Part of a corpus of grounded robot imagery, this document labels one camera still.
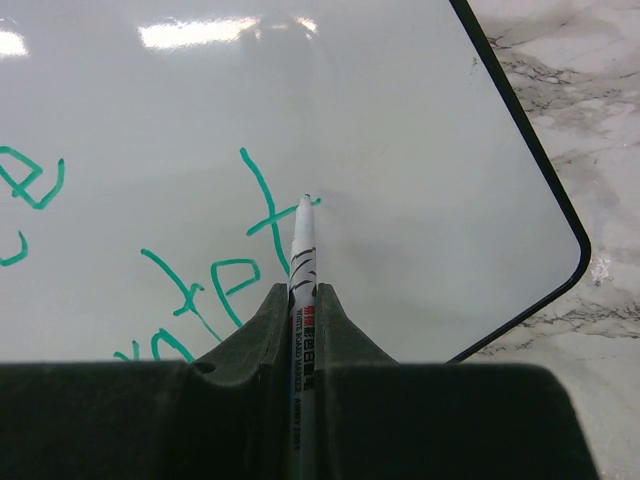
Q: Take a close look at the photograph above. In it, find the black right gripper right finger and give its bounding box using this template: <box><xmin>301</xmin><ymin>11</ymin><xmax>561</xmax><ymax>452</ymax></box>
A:
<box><xmin>315</xmin><ymin>284</ymin><xmax>598</xmax><ymax>479</ymax></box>

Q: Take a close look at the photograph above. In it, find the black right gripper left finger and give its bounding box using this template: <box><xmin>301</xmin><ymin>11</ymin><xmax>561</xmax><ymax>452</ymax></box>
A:
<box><xmin>1</xmin><ymin>284</ymin><xmax>288</xmax><ymax>479</ymax></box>

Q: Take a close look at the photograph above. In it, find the green white marker pen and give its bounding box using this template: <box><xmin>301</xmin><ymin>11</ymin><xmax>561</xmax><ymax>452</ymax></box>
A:
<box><xmin>288</xmin><ymin>194</ymin><xmax>317</xmax><ymax>479</ymax></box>

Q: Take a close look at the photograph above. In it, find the black framed whiteboard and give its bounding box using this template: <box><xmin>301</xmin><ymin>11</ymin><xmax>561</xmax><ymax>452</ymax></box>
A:
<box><xmin>1</xmin><ymin>1</ymin><xmax>590</xmax><ymax>362</ymax></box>

